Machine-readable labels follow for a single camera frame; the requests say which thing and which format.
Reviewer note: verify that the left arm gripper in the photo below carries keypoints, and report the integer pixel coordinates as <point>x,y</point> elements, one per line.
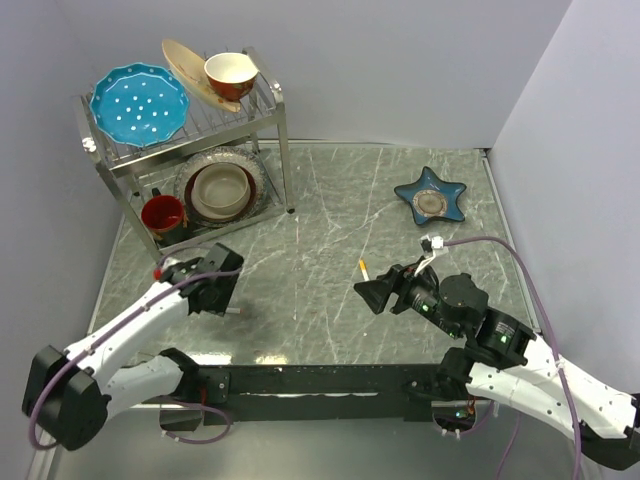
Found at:
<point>220,305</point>

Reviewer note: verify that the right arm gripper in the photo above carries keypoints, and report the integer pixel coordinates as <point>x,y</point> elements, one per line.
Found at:
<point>399,280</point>

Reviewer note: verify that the white marker with yellow end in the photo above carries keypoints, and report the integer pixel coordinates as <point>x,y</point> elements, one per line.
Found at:
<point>364,270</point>

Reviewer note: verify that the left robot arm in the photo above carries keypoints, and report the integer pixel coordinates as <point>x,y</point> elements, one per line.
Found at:
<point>72,393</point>

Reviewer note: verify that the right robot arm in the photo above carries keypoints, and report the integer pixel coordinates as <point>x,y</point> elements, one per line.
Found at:
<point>505,361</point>

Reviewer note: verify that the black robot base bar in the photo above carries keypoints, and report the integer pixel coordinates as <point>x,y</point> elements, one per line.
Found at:
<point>411,392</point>

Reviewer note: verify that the red mug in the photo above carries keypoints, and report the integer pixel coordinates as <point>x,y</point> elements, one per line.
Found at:
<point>165,218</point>

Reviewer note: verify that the beige bowl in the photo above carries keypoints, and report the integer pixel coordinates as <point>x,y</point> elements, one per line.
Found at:
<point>220,191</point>

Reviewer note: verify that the blue star-shaped dish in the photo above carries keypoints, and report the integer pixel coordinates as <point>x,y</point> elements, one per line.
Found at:
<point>432,199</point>

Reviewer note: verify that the steel dish rack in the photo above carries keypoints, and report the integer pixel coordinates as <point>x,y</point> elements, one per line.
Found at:
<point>252,131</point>

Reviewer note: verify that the blue polka dot plate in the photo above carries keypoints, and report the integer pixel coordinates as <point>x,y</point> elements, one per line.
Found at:
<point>139,105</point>

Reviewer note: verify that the red and white bowl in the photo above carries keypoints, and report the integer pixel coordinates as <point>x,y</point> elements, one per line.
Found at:
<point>231,75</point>

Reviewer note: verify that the cream oval plate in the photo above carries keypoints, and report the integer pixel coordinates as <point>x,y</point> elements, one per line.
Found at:
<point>188,68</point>

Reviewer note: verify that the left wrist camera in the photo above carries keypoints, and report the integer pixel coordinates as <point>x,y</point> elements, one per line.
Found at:
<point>164,265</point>

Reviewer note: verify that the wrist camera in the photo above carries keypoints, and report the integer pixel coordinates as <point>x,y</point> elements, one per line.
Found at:
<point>432,246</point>
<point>164,265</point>

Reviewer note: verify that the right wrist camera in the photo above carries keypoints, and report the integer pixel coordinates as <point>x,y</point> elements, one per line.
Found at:
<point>432,246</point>

